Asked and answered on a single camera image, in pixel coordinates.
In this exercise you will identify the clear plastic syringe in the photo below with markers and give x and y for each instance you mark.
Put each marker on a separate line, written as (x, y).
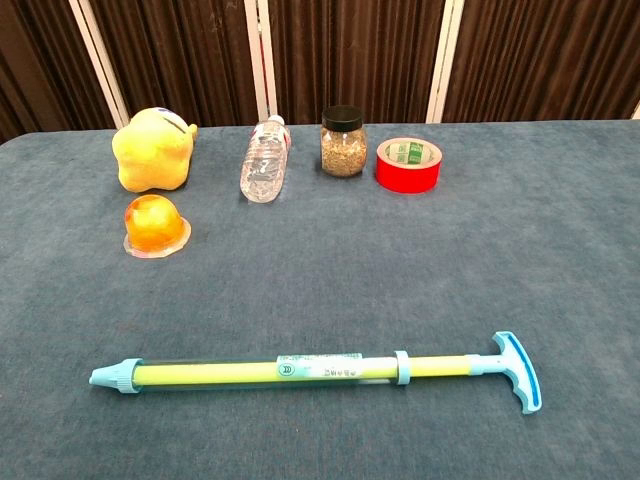
(125, 376)

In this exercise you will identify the blue velvet tablecloth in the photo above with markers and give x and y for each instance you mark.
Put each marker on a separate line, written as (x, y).
(320, 280)

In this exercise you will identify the clear plastic water bottle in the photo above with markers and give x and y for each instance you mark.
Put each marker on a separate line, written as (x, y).
(262, 167)

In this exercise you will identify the glass jar with black lid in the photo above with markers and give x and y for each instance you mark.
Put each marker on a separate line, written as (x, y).
(343, 150)

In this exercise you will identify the red tape roll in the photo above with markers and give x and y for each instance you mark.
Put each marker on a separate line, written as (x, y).
(407, 175)

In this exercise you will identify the orange jelly cup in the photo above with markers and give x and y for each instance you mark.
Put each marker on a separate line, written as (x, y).
(155, 225)

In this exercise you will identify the yellow plush toy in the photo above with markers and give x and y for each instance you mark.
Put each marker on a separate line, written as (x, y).
(150, 155)

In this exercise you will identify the dark brown curtain panel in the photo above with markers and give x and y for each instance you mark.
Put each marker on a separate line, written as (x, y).
(550, 55)
(350, 50)
(180, 55)
(35, 65)

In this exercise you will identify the white partition frame post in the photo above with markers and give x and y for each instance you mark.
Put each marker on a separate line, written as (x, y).
(261, 60)
(100, 60)
(444, 60)

